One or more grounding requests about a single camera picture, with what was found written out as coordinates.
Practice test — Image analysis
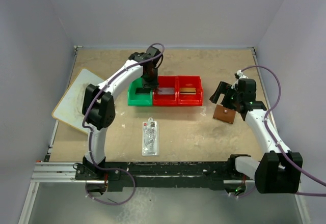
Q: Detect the green plastic bin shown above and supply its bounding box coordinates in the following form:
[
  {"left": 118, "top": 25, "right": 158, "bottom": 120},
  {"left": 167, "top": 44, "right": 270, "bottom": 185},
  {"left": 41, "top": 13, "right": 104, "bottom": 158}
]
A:
[{"left": 127, "top": 78, "right": 153, "bottom": 106}]

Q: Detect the aluminium frame rail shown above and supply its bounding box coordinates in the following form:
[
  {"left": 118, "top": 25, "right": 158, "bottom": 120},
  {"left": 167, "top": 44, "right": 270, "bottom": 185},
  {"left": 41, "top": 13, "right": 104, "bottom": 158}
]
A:
[{"left": 31, "top": 162, "right": 85, "bottom": 183}]

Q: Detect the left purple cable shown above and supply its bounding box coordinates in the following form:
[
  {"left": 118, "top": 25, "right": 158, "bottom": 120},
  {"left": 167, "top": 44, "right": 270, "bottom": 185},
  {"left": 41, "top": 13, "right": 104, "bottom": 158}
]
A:
[{"left": 81, "top": 42, "right": 166, "bottom": 206}]

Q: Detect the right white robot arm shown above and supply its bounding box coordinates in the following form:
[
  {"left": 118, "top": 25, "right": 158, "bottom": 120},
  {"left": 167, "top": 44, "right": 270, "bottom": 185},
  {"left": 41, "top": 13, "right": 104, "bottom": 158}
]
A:
[{"left": 210, "top": 78, "right": 303, "bottom": 193}]

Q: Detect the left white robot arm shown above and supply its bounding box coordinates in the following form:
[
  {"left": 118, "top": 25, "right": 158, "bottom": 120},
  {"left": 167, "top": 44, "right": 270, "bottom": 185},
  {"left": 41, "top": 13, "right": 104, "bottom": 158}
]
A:
[{"left": 82, "top": 47, "right": 163, "bottom": 174}]

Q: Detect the red right plastic bin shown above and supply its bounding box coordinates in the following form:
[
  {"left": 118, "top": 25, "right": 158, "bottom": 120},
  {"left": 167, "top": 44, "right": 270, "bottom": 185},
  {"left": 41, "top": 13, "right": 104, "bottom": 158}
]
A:
[{"left": 177, "top": 75, "right": 203, "bottom": 106}]

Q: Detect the purple cable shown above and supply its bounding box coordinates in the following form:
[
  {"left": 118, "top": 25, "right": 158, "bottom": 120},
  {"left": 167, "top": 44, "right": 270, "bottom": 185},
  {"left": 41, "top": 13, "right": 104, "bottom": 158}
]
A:
[
  {"left": 228, "top": 65, "right": 326, "bottom": 199},
  {"left": 81, "top": 42, "right": 166, "bottom": 206}
]

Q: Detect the silver card in bin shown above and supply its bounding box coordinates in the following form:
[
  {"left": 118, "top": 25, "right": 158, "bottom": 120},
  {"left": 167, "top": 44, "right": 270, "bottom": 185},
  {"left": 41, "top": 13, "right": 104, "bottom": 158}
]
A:
[{"left": 157, "top": 88, "right": 175, "bottom": 95}]

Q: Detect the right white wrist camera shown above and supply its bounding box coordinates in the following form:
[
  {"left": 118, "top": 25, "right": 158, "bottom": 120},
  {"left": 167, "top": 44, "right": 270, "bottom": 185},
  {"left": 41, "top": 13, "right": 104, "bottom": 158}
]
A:
[{"left": 234, "top": 70, "right": 248, "bottom": 80}]

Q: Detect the gold card in bin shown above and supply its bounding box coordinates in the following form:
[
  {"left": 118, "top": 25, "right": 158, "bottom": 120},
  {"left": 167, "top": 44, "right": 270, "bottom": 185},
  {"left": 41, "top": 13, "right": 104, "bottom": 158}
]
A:
[{"left": 179, "top": 88, "right": 197, "bottom": 95}]

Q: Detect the black card in bin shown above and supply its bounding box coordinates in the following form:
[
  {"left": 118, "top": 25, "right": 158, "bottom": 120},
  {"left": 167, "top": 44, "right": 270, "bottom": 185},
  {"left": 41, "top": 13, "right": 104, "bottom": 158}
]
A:
[{"left": 135, "top": 88, "right": 151, "bottom": 95}]

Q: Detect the clear plastic packet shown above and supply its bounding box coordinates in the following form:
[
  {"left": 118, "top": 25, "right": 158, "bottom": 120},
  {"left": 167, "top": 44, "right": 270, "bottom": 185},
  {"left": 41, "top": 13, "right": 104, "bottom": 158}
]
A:
[{"left": 142, "top": 118, "right": 159, "bottom": 156}]

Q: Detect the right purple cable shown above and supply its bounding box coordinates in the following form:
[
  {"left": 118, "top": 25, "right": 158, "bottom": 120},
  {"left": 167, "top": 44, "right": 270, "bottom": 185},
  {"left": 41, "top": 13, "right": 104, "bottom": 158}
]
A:
[{"left": 228, "top": 65, "right": 326, "bottom": 199}]

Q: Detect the brown leather card holder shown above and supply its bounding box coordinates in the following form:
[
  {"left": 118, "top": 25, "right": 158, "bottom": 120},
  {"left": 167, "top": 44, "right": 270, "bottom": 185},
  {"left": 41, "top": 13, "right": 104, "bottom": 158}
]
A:
[{"left": 213, "top": 105, "right": 236, "bottom": 124}]

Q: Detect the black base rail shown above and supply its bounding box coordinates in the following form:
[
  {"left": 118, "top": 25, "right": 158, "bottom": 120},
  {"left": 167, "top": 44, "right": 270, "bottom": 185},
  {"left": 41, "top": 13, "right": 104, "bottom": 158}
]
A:
[{"left": 73, "top": 161, "right": 249, "bottom": 192}]

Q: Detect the white board yellow rim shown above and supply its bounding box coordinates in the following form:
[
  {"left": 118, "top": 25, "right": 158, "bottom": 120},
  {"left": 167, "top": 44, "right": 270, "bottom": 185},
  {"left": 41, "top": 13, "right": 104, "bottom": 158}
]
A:
[{"left": 51, "top": 69, "right": 104, "bottom": 134}]

